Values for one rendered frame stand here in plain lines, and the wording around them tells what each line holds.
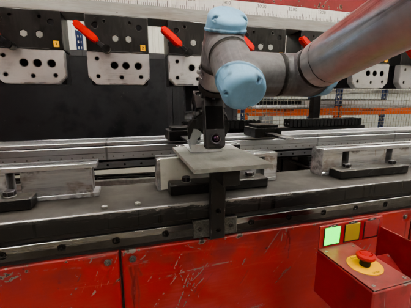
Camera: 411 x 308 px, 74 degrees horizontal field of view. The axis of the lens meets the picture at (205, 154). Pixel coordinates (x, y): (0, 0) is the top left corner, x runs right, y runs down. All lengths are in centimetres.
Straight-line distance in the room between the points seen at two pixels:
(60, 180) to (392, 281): 80
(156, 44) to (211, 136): 441
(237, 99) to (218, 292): 60
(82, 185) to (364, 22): 71
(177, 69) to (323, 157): 58
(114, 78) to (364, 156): 89
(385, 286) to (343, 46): 47
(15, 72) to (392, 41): 73
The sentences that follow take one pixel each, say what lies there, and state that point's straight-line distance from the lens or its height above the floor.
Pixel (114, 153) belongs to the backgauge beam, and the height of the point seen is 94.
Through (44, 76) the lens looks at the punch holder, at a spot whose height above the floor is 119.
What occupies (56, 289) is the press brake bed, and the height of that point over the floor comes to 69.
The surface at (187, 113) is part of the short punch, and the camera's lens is 81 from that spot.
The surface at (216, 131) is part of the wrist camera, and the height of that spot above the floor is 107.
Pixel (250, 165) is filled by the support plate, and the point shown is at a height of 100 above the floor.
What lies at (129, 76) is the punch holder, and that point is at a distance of 75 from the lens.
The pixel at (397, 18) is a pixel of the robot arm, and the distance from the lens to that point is 36.
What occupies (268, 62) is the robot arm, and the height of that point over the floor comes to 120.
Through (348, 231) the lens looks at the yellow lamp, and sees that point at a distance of 79.
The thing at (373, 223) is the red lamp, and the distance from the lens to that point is 84.
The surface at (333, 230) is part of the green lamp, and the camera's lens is 75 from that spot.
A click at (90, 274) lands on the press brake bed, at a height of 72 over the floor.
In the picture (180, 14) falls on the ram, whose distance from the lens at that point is 80.
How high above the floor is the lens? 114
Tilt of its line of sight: 12 degrees down
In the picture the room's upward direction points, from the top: straight up
